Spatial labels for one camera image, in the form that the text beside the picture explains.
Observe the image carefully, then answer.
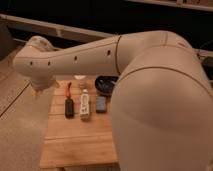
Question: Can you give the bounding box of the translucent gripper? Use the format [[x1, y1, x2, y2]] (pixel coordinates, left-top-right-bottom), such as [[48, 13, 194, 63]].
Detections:
[[32, 83, 60, 99]]

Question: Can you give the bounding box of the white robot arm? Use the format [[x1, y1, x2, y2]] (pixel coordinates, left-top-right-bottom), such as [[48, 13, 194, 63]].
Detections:
[[13, 30, 213, 171]]

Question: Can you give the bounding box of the white lidded cup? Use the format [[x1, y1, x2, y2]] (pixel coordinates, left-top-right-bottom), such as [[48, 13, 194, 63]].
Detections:
[[74, 75, 86, 89]]

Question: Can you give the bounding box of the white plastic bottle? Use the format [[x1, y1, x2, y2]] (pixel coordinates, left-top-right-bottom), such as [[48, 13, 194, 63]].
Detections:
[[79, 89, 90, 121]]

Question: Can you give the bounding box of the wooden table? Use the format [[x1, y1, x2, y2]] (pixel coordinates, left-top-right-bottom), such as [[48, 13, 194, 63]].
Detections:
[[40, 79, 118, 169]]

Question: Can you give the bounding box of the black bowl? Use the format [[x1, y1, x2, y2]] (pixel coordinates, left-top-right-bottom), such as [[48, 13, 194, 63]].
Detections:
[[95, 76, 118, 97]]

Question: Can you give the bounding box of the black brush orange handle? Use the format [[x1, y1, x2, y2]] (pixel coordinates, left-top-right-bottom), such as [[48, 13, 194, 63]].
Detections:
[[65, 82, 74, 118]]

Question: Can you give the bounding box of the grey metal rail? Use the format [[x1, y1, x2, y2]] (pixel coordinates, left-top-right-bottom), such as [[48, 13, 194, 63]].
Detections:
[[0, 13, 112, 42]]

